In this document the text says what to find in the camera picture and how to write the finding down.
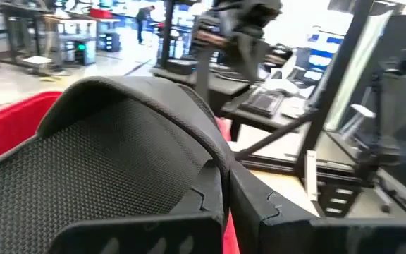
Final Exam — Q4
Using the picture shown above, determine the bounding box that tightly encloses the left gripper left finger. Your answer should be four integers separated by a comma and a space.
47, 160, 225, 254

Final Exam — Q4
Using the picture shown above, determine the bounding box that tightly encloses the person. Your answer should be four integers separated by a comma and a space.
135, 5, 156, 45

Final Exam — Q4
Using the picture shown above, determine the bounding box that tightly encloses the red plastic bin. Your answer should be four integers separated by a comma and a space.
0, 90, 241, 254

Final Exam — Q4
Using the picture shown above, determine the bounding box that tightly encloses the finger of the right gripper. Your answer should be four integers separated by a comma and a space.
240, 45, 260, 85

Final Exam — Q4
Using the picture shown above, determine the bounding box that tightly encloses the black keyboard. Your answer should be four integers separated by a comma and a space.
240, 87, 285, 118

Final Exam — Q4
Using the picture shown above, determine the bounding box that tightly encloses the background workbench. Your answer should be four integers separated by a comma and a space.
0, 0, 123, 77

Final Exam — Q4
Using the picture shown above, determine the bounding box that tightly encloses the computer tower green light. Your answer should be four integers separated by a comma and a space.
74, 40, 97, 67

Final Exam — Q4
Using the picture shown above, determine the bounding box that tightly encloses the grey desk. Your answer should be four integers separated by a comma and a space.
220, 84, 316, 142

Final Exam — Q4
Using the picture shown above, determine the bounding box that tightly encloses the white frame bracket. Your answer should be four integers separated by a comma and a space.
304, 150, 319, 202

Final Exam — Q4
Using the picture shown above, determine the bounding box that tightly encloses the black stand pole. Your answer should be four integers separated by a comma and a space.
153, 0, 197, 77

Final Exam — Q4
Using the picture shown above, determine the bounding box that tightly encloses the black aluminium table frame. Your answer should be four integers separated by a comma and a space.
234, 0, 406, 219

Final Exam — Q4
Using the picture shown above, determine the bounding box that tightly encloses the grey monitor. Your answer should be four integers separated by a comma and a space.
324, 1, 406, 142

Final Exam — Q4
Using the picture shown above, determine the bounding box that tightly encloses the red crate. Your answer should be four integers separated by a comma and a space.
89, 7, 114, 19

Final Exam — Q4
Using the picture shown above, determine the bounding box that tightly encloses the black slide sandal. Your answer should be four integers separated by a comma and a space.
0, 75, 234, 254

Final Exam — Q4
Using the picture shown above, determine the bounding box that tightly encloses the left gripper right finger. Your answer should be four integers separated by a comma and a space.
229, 162, 406, 254

